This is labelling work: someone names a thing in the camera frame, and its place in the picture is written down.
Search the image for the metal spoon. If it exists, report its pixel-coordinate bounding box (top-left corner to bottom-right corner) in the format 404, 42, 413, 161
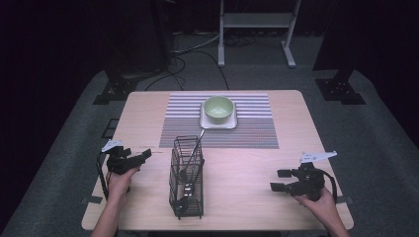
179, 129, 207, 183

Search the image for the white metal stand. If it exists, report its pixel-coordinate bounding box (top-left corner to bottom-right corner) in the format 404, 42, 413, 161
217, 0, 302, 69

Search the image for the left hand-held gripper cable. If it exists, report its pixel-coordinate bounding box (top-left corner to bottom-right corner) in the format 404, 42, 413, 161
96, 151, 111, 200

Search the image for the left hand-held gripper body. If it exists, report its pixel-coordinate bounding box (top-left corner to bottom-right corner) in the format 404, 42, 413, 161
100, 139, 140, 176

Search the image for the white square plate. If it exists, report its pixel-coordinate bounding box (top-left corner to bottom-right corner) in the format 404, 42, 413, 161
199, 101, 238, 130

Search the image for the striped placemat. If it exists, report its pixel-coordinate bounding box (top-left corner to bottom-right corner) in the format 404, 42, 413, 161
158, 92, 280, 150

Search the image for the person's left hand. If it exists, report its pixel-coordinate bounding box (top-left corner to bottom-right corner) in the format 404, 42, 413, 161
107, 166, 141, 199

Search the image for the black wire cutlery basket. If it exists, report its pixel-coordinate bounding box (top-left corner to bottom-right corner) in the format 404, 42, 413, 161
168, 134, 206, 221

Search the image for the right hand-held gripper cable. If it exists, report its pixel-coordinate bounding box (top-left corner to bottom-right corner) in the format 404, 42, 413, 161
322, 170, 338, 202

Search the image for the metal cutlery piece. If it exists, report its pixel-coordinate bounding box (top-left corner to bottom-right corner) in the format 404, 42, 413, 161
177, 182, 196, 212

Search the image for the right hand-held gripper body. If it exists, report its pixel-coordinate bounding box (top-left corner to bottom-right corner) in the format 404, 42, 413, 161
289, 150, 338, 202

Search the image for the person's right hand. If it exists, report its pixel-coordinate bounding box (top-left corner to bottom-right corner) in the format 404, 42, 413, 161
293, 188, 337, 225

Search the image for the light green bowl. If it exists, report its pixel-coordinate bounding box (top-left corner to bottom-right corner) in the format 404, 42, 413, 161
203, 95, 236, 125

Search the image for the grey floor cable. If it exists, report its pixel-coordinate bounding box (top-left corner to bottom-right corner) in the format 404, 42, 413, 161
170, 32, 222, 55

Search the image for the black stand base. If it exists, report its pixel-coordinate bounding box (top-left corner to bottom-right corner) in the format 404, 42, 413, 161
314, 67, 367, 106
92, 68, 140, 106

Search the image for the black floor cable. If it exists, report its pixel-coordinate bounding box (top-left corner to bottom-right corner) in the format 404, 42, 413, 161
143, 48, 230, 92

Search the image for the hand-held gripper cable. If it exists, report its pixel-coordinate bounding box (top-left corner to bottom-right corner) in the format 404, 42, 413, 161
96, 151, 111, 200
322, 170, 338, 202

